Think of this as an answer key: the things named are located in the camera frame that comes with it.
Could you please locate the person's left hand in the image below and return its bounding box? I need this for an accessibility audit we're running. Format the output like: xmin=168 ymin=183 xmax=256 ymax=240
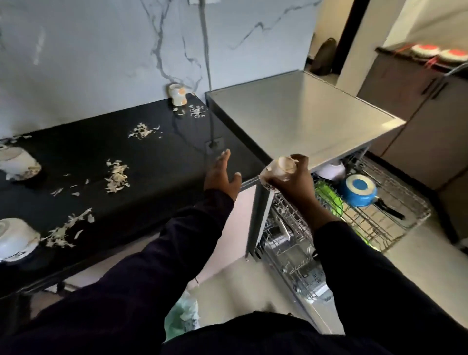
xmin=203 ymin=149 xmax=243 ymax=202

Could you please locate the person's right hand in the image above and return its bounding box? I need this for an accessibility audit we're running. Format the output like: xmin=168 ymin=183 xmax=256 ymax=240
xmin=261 ymin=153 xmax=317 ymax=213

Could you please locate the pink bowl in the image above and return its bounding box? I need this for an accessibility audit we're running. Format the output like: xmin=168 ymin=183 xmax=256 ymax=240
xmin=316 ymin=160 xmax=346 ymax=182

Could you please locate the cream round plate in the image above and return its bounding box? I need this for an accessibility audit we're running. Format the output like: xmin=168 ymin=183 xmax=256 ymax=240
xmin=277 ymin=216 xmax=292 ymax=242

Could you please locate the blue saucepan with black handle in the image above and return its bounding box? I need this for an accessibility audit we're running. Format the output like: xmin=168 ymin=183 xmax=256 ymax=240
xmin=338 ymin=174 xmax=406 ymax=221

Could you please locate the silver dishwasher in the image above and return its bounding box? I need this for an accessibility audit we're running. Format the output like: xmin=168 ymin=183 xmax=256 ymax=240
xmin=204 ymin=70 xmax=432 ymax=330

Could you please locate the wire dishwasher rack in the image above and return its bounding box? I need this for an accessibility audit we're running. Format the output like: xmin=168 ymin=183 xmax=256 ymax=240
xmin=272 ymin=148 xmax=432 ymax=253
xmin=255 ymin=204 xmax=333 ymax=304

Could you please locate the person's right forearm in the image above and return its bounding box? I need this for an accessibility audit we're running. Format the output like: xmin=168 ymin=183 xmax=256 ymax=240
xmin=303 ymin=208 xmax=468 ymax=355

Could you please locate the person's left forearm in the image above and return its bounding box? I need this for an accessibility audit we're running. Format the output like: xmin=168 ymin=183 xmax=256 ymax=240
xmin=0 ymin=190 xmax=234 ymax=355

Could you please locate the white base cabinet door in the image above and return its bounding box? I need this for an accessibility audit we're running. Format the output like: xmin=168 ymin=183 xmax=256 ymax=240
xmin=29 ymin=234 xmax=161 ymax=319
xmin=186 ymin=184 xmax=256 ymax=290

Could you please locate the dark bag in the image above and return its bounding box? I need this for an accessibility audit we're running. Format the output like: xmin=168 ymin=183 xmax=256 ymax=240
xmin=310 ymin=37 xmax=338 ymax=77

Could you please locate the brown cabinet door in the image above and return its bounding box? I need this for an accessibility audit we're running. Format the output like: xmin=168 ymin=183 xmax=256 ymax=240
xmin=382 ymin=79 xmax=468 ymax=191
xmin=357 ymin=53 xmax=445 ymax=156

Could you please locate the teal waste bin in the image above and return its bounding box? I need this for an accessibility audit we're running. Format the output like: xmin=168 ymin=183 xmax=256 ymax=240
xmin=164 ymin=291 xmax=201 ymax=341

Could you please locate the white power cable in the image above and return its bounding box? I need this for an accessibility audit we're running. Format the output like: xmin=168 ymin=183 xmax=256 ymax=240
xmin=197 ymin=0 xmax=215 ymax=92

